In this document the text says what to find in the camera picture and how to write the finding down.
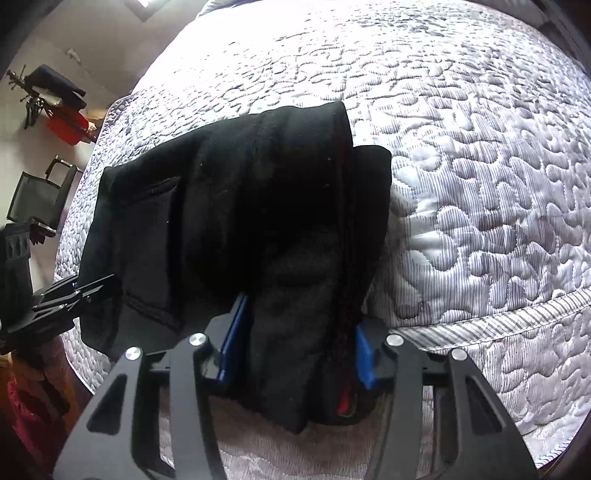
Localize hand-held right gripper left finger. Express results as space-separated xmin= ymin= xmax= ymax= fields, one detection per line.
xmin=52 ymin=294 xmax=251 ymax=480

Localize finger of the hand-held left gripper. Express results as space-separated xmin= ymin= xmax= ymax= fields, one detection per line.
xmin=39 ymin=274 xmax=117 ymax=301
xmin=4 ymin=295 xmax=90 ymax=335

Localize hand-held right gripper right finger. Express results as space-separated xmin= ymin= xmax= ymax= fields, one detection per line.
xmin=355 ymin=322 xmax=540 ymax=480

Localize black pants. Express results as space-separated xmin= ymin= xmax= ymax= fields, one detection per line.
xmin=78 ymin=102 xmax=392 ymax=435

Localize black mesh chair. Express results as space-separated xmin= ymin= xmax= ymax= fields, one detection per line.
xmin=6 ymin=156 xmax=80 ymax=237

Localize red cloth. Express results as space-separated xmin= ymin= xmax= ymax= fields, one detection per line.
xmin=7 ymin=369 xmax=70 ymax=462

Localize red bag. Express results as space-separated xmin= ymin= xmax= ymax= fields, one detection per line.
xmin=46 ymin=111 xmax=90 ymax=146

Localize wooden coat rack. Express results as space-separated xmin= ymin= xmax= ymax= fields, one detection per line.
xmin=7 ymin=67 xmax=100 ymax=141

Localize dark hanging garment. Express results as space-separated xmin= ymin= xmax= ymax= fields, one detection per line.
xmin=25 ymin=65 xmax=88 ymax=109

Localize grey quilted bedspread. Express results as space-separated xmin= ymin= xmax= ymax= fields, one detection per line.
xmin=53 ymin=0 xmax=591 ymax=480

